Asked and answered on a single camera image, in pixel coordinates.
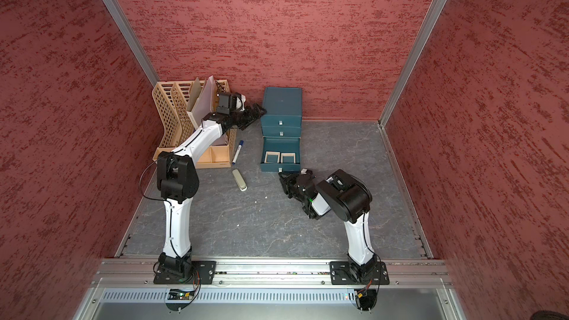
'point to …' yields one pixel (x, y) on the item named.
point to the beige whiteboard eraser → (239, 180)
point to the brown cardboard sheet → (195, 93)
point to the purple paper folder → (203, 107)
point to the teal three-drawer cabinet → (281, 147)
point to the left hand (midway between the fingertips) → (260, 118)
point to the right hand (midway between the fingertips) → (277, 177)
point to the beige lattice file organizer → (171, 100)
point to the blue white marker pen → (240, 145)
